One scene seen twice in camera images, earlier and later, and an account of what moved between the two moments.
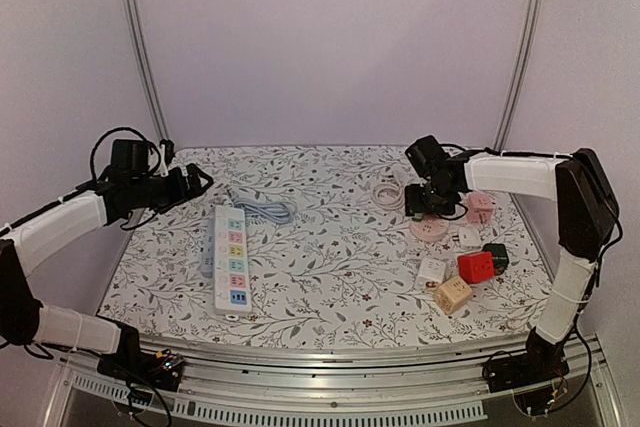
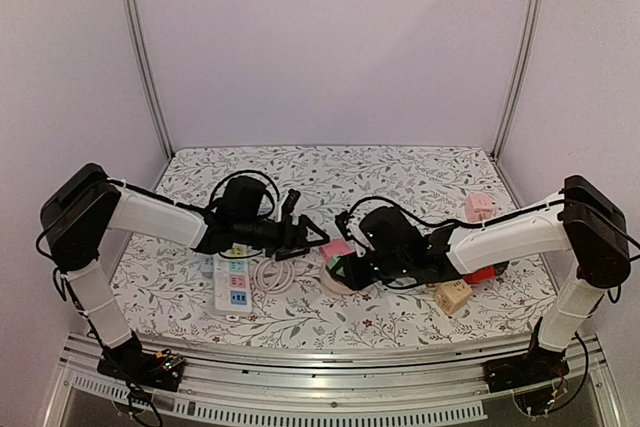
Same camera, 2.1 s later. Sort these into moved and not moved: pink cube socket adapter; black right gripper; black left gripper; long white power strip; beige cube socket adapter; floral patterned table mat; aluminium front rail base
Moved: black left gripper; black right gripper
Not moved: aluminium front rail base; pink cube socket adapter; floral patterned table mat; beige cube socket adapter; long white power strip
